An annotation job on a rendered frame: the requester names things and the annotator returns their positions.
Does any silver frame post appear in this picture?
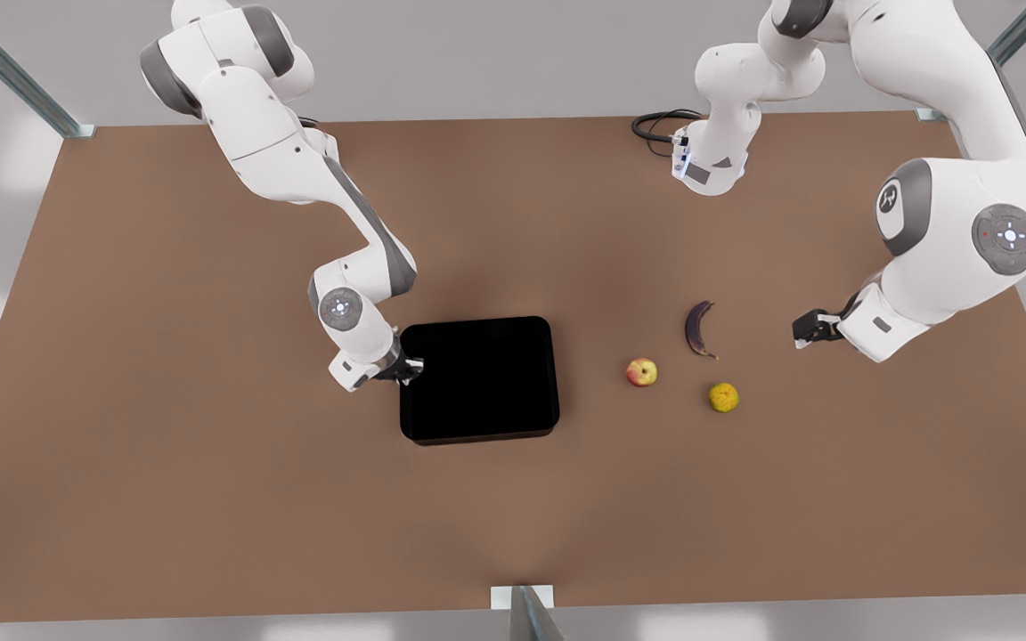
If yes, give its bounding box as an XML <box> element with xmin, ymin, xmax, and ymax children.
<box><xmin>0</xmin><ymin>0</ymin><xmax>97</xmax><ymax>140</ymax></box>
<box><xmin>491</xmin><ymin>585</ymin><xmax>567</xmax><ymax>641</ymax></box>
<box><xmin>916</xmin><ymin>0</ymin><xmax>1026</xmax><ymax>123</ymax></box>

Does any black cable loop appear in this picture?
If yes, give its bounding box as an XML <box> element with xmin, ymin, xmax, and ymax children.
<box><xmin>631</xmin><ymin>110</ymin><xmax>704</xmax><ymax>158</ymax></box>

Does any black square tray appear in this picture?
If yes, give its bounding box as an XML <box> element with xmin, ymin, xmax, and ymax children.
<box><xmin>399</xmin><ymin>316</ymin><xmax>561</xmax><ymax>446</ymax></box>

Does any dark overripe banana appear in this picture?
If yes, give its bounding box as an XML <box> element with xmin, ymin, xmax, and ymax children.
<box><xmin>685</xmin><ymin>301</ymin><xmax>719</xmax><ymax>361</ymax></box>

